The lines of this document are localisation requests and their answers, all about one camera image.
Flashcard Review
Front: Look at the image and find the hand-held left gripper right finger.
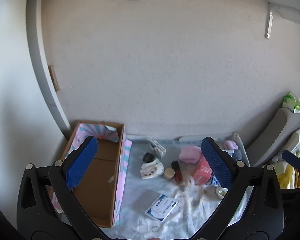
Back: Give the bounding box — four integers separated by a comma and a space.
191, 137, 284, 240

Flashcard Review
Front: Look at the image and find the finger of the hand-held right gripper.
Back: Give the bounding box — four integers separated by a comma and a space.
281, 150, 300, 178

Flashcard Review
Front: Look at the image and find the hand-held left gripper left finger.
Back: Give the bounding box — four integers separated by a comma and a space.
16, 135, 109, 240

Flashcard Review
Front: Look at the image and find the pink fluffy cuff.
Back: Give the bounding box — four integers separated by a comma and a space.
223, 140, 239, 151
178, 146, 203, 166

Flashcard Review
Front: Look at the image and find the cardboard box with pink print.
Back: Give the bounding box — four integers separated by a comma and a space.
47, 121, 133, 228

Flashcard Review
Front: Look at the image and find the round beige jar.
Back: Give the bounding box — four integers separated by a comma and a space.
164, 168, 176, 180

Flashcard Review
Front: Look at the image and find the small black and white packet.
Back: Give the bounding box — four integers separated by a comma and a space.
149, 140, 167, 159

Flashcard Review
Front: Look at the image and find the white patterned sock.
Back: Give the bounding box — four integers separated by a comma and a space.
140, 161, 164, 180

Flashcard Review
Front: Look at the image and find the white and blue tissue pack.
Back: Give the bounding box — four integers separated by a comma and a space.
145, 193, 179, 222

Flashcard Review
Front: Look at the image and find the yellow cloth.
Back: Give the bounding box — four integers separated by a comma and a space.
272, 149, 300, 189

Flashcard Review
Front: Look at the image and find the white chair cushion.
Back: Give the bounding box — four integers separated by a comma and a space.
272, 124, 300, 162

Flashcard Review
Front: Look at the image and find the grey chair cushion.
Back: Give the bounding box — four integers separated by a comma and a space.
244, 107, 300, 168

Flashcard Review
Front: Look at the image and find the red lip gloss bottle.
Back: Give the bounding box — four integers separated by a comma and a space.
171, 161, 184, 183

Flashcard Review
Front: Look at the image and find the green tissue pack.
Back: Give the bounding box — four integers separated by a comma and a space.
281, 91, 300, 113

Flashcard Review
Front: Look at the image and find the floral tablecloth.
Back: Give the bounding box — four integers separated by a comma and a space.
100, 136, 253, 240

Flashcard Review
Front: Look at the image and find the wooden wall block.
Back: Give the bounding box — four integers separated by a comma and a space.
48, 65, 60, 92

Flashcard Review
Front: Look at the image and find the grey door frame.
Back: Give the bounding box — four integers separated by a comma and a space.
26, 0, 72, 140

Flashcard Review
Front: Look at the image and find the white wall bracket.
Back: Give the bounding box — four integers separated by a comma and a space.
265, 2, 300, 39

